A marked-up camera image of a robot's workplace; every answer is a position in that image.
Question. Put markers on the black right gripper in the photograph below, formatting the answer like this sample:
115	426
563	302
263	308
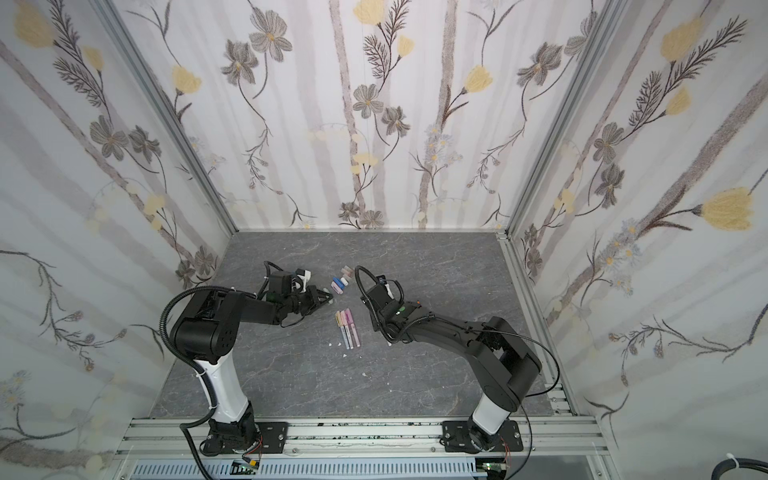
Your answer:
372	289

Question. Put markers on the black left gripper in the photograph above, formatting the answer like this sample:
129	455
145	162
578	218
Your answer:
312	293

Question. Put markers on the purple pastel pen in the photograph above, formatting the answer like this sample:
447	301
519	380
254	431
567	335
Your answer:
352	328

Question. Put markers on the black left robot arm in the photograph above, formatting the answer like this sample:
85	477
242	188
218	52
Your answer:
200	327

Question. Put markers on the yellow pastel pen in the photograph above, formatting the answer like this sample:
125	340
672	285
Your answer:
342	330

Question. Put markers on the pink pastel pen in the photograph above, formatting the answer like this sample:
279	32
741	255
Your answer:
346	329

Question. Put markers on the small circuit board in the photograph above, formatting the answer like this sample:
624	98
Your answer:
251	467

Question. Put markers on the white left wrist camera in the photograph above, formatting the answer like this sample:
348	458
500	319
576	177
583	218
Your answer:
301	280

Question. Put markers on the white cable duct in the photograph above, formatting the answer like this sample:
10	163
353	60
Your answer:
355	468

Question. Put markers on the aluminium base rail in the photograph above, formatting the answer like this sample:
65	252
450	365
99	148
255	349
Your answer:
537	448

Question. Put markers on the black cable loop corner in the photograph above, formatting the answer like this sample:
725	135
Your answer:
736	463

